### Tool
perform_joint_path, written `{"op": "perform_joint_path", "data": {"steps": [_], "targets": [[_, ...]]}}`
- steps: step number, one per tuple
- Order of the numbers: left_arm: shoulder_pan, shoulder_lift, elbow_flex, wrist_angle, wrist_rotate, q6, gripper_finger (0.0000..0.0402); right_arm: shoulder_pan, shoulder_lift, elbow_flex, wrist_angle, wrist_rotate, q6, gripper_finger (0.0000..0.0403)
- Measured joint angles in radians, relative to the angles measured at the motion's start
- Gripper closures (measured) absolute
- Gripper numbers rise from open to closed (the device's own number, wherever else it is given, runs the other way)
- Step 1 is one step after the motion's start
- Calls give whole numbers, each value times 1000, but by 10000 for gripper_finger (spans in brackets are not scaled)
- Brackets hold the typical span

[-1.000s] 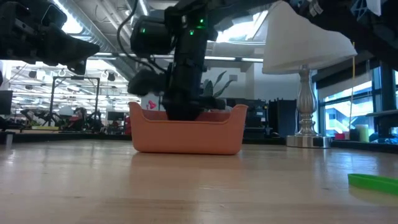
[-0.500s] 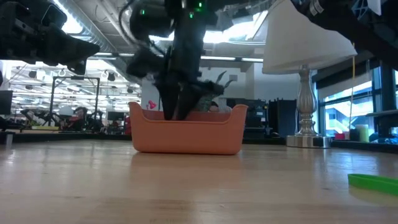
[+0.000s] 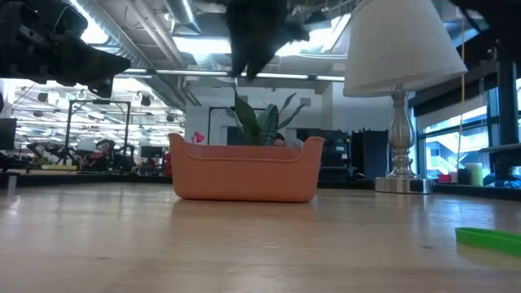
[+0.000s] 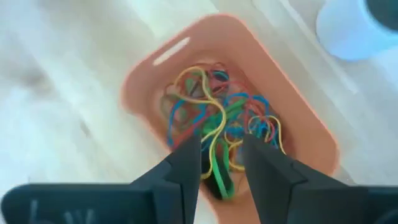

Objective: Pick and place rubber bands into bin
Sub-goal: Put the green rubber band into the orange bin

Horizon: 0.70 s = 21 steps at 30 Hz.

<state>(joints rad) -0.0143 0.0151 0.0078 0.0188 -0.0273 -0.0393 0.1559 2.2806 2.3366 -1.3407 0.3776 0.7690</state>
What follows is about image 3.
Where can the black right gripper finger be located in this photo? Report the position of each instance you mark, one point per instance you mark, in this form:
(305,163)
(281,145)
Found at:
(237,45)
(258,45)

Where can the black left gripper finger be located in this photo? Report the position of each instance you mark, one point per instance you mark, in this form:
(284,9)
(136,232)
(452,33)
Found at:
(93,61)

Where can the orange plastic bin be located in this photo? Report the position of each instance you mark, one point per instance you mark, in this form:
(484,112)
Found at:
(244,179)

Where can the black background robot arm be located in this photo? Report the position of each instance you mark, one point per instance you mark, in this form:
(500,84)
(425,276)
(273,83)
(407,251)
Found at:
(110,156)

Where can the green wide rubber band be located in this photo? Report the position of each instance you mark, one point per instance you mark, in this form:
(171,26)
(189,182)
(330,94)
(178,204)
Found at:
(488,240)

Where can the green plant in white pot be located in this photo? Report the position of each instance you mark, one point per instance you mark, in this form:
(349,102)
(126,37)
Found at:
(248,118)

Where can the black background monitor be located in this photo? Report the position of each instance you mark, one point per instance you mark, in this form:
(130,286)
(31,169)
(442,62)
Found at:
(8,134)

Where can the pink desk lamp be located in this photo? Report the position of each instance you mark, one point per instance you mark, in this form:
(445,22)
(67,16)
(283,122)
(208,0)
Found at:
(199,137)

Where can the white shade silver table lamp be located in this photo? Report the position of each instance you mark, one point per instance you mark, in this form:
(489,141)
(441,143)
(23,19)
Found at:
(399,49)

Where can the black cabinet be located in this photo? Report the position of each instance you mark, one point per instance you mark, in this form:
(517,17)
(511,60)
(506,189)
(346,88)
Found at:
(374,154)

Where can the red box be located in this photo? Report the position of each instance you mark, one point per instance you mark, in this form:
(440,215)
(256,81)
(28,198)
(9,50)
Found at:
(444,178)

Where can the yellow-green spool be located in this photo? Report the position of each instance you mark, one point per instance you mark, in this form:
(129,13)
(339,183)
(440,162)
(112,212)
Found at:
(474,175)

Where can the black pillar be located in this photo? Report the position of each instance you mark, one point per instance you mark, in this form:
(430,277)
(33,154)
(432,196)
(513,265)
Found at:
(506,122)

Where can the black metal frame stand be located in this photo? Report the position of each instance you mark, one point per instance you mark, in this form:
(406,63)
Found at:
(122,103)

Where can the black rectangular board frame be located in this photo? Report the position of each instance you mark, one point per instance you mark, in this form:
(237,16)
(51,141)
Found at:
(208,122)

